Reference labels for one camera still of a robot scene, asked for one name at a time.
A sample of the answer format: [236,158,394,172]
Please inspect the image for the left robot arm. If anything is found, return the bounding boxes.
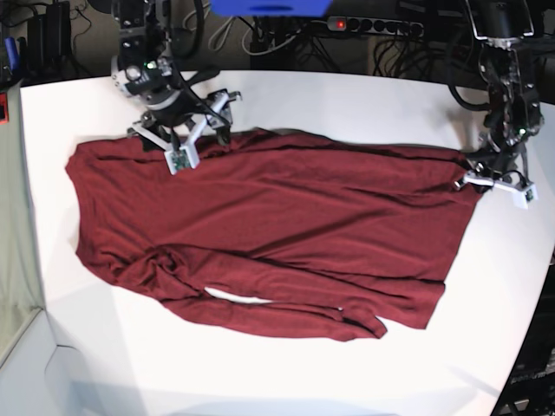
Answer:
[446,1,544,209]

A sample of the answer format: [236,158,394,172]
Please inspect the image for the grey fabric side panel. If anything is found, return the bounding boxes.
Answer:
[1,85,44,362]

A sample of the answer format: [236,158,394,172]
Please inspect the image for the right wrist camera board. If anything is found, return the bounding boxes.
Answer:
[164,150,191,175]

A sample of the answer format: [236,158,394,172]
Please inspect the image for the black power strip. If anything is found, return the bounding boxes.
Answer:
[326,16,424,39]

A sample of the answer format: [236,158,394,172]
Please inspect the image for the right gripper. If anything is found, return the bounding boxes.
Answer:
[127,88,242,169]

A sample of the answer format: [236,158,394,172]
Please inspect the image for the blue box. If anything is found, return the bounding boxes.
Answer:
[211,0,332,17]

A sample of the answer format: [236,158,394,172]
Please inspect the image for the red and black device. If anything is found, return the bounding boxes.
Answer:
[0,93,9,125]

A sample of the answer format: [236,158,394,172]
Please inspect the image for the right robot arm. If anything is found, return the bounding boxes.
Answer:
[111,1,241,174]

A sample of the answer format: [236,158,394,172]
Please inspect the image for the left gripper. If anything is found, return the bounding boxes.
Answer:
[454,146,534,209]

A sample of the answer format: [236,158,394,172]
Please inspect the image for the dark red t-shirt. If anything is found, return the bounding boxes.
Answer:
[66,130,480,341]

